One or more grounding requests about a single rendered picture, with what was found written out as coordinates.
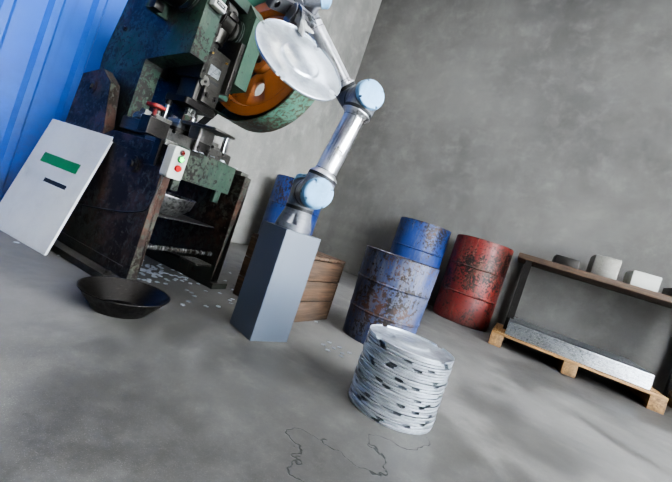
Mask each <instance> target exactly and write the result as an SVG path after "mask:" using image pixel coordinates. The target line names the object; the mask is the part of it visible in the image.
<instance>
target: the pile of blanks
mask: <svg viewBox="0 0 672 482"><path fill-rule="evenodd" d="M358 360H359V361H358V363H357V365H356V369H355V372H354V375H353V379H352V383H351V385H350V388H349V391H348V394H349V398H350V400H351V401H352V403H353V404H354V405H355V406H356V407H357V408H358V409H359V410H360V411H361V412H362V413H364V414H365V415H366V416H368V417H369V418H371V419H372V420H376V422H378V423H379V424H381V425H383V426H386V427H388V428H390V429H393V430H396V431H399V432H402V433H407V434H413V435H422V434H426V433H428V432H429V431H430V430H431V428H432V427H433V424H434V421H435V417H436V414H437V410H438V407H439V406H440V402H441V400H442V395H443V393H444V391H445V387H446V386H447V384H448V381H447V380H448V377H449V375H450V372H451V369H452V365H453V363H454V362H453V363H452V364H438V363H434V362H430V361H426V360H423V359H420V358H417V357H414V356H411V355H409V354H406V353H404V352H402V351H400V350H397V349H395V348H393V347H391V346H390V345H388V344H386V343H384V342H383V341H381V340H380V339H378V338H377V337H376V336H374V335H373V334H372V333H371V331H370V329H369V331H368V334H367V338H366V340H365V342H364V345H363V350H362V352H361V354H360V356H359V359H358Z"/></svg>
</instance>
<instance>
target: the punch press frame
mask: <svg viewBox="0 0 672 482"><path fill-rule="evenodd" d="M146 1H147V0H128V1H127V3H126V6H125V8H124V10H123V12H122V14H121V16H120V19H119V21H118V23H117V25H116V27H115V30H114V32H113V34H112V36H111V38H110V41H109V43H108V45H107V47H106V49H105V52H104V54H103V57H102V61H101V65H100V68H99V69H102V68H104V69H105V70H107V71H109V72H111V73H113V75H114V77H115V78H116V80H117V82H118V83H119V85H120V93H119V99H118V106H117V113H116V120H115V127H114V130H116V131H120V132H123V133H127V134H130V135H134V136H137V137H141V138H144V139H145V136H146V135H144V134H141V133H137V132H133V131H130V130H126V129H123V128H121V127H120V124H121V121H122V118H123V115H125V116H129V117H133V113H135V112H136V111H140V110H141V108H144V109H147V110H149V111H151V112H153V109H154V108H152V107H150V106H148V105H146V103H147V101H150V102H155V103H158V104H161V105H163V106H164V107H165V105H166V104H165V100H166V99H165V97H166V94H167V92H168V93H173V94H176V93H177V90H178V87H179V84H180V81H181V78H182V76H178V75H177V74H175V73H176V70H177V67H181V66H189V65H197V64H205V63H206V61H207V58H208V55H209V52H210V49H211V46H212V43H213V40H214V37H215V34H216V31H217V28H218V25H219V22H220V19H221V16H222V14H219V13H217V12H216V11H215V10H214V9H213V8H212V7H211V6H210V5H209V1H210V0H188V1H187V2H186V3H184V4H183V5H181V6H178V7H172V9H171V12H170V15H169V18H168V21H163V20H162V19H161V18H159V17H158V16H157V15H155V14H154V13H153V12H151V11H150V10H149V9H147V8H146V7H145V4H146ZM221 1H222V2H223V3H224V4H226V1H227V0H221ZM229 1H230V2H231V3H232V4H233V5H234V6H235V7H236V9H237V11H238V18H239V22H238V24H239V33H238V35H237V37H236V38H235V39H234V40H233V41H231V42H234V43H243V44H244V45H245V48H244V51H243V54H242V57H241V60H240V63H239V66H238V69H237V73H236V75H235V78H234V81H233V84H232V87H231V90H230V93H229V94H233V93H246V91H247V88H248V85H249V82H250V79H251V76H252V73H253V70H254V67H255V64H256V61H257V58H258V55H259V52H260V51H259V49H258V47H257V44H256V40H255V30H256V27H257V25H258V24H259V22H260V21H261V22H262V23H263V21H264V19H263V17H262V15H261V14H260V13H259V12H258V11H257V10H256V9H255V8H254V7H253V6H252V5H251V4H250V2H249V1H248V0H229ZM263 24H264V23H263ZM184 112H185V109H183V108H182V107H180V106H178V105H176V104H174V103H172V106H170V108H169V111H168V114H167V117H166V119H168V117H171V115H172V114H173V115H175V116H176V117H177V118H178V119H181V120H186V121H190V119H191V117H190V116H189V115H186V114H184ZM133 118H136V117H133ZM177 146H179V147H182V148H184V149H186V150H188V151H189V152H190V154H189V157H188V160H187V163H186V166H185V169H184V172H183V175H182V178H181V180H184V181H187V182H190V183H193V184H196V185H199V186H202V187H205V188H208V189H211V190H212V193H211V196H210V199H209V201H211V202H214V203H218V200H219V197H220V194H221V193H224V194H227V195H228V193H229V190H230V187H231V184H232V181H233V178H234V175H235V172H236V169H235V168H233V167H231V166H228V165H226V164H224V163H221V162H219V161H217V160H214V159H212V158H210V157H207V156H205V155H203V154H200V153H198V152H196V151H193V150H191V149H189V148H186V147H184V146H182V145H179V144H178V145H177ZM181 180H180V181H181ZM180 181H178V180H174V179H171V178H170V181H169V184H168V187H167V189H169V190H172V191H177V190H178V187H179V184H180ZM147 249H150V250H159V251H168V252H178V253H187V254H196V255H205V256H212V254H213V253H212V252H210V251H202V250H194V249H186V248H178V247H169V246H161V245H153V244H148V247H147Z"/></svg>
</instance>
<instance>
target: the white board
mask: <svg viewBox="0 0 672 482"><path fill-rule="evenodd" d="M112 140H113V137H111V136H108V135H105V134H102V133H98V132H95V131H92V130H88V129H85V128H82V127H79V126H75V125H72V124H69V123H66V122H62V121H59V120H56V119H52V121H51V122H50V124H49V126H48V127H47V129H46V130H45V132H44V133H43V135H42V137H41V138H40V140H39V141H38V143H37V145H36V146H35V148H34V149H33V151H32V153H31V154H30V156H29V157H28V159H27V160H26V162H25V164H24V165H23V167H22V168H21V170H20V172H19V173H18V175H17V176H16V178H15V180H14V181H13V183H12V184H11V186H10V187H9V189H8V191H7V192H6V194H5V195H4V197H3V199H2V200H1V202H0V230H1V231H3V232H5V233H6V234H8V235H10V236H11V237H13V238H15V239H17V240H18V241H20V242H22V243H24V244H25V245H27V246H29V247H31V248H32V249H34V250H36V251H37V252H39V253H41V254H43V255H47V254H48V253H49V251H50V249H51V247H52V246H53V244H54V242H55V241H56V239H57V237H58V236H59V234H60V232H61V230H62V229H63V227H64V225H65V224H66V222H67V220H68V218H69V217H70V215H71V213H72V212H73V210H74V208H75V207H76V205H77V203H78V201H79V200H80V198H81V196H82V195H83V193H84V191H85V189H86V188H87V186H88V184H89V183H90V181H91V179H92V177H93V176H94V174H95V172H96V171H97V169H98V167H99V166H100V164H101V162H102V160H103V159H104V157H105V155H106V154H107V152H108V150H109V148H110V147H111V145H112V143H113V142H112Z"/></svg>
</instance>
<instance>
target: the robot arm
mask: <svg viewBox="0 0 672 482"><path fill-rule="evenodd" d="M331 3H332V0H267V1H266V4H267V6H268V7H269V8H270V9H273V10H275V11H277V12H280V13H282V14H284V15H285V16H284V18H283V21H285V22H288V23H290V24H292V25H294V26H296V27H297V28H298V30H297V31H298V33H299V34H300V36H301V37H303V36H304V32H305V33H306V34H307V35H309V36H310V37H311V38H312V39H313V40H314V41H316V43H315V44H316V45H317V46H316V47H317V48H320V49H323V50H324V51H325V52H326V53H327V55H328V56H329V57H330V59H331V60H332V62H333V64H334V65H335V67H336V69H337V71H338V74H339V77H340V81H341V90H340V93H339V94H338V96H336V98H337V100H338V102H339V103H340V105H341V107H342V108H343V110H344V114H343V116H342V118H341V120H340V122H339V124H338V126H337V127H336V129H335V131H334V133H333V135H332V137H331V139H330V141H329V142H328V144H327V146H326V148H325V150H324V152H323V154H322V156H321V157H320V159H319V161H318V163H317V165H316V167H313V168H310V170H309V171H308V173H307V174H303V173H300V174H297V175H296V177H295V179H294V180H293V185H292V188H291V191H290V194H289V197H288V200H287V203H286V206H285V208H284V210H283V211H282V213H281V214H280V215H279V217H278V218H277V219H276V222H275V224H276V225H278V226H280V227H283V228H286V229H289V230H292V231H295V232H298V233H301V234H305V235H309V236H310V233H311V217H312V214H313V211H314V210H318V209H322V208H324V207H326V206H327V205H329V204H330V202H331V201H332V199H333V194H334V191H333V189H334V187H335V186H336V184H337V182H336V179H335V177H336V175H337V173H338V171H339V169H340V168H341V166H342V164H343V162H344V160H345V158H346V156H347V154H348V152H349V151H350V149H351V147H352V145H353V143H354V141H355V139H356V137H357V135H358V134H359V132H360V130H361V128H362V126H363V124H365V123H368V122H369V121H370V119H371V117H372V115H373V114H374V112H375V110H377V109H379V108H380V107H381V105H382V104H383V102H384V92H383V88H382V87H381V85H380V84H379V83H378V82H377V81H375V80H373V79H365V80H362V81H360V82H359V83H358V84H355V81H354V80H352V79H350V77H349V75H348V73H347V71H346V69H345V67H344V65H343V63H342V61H341V59H340V57H339V55H338V53H337V51H336V49H335V46H334V44H333V42H332V40H331V38H330V36H329V34H328V32H327V30H326V28H325V26H324V24H323V22H322V20H321V18H320V16H319V14H318V11H319V9H329V8H330V6H331Z"/></svg>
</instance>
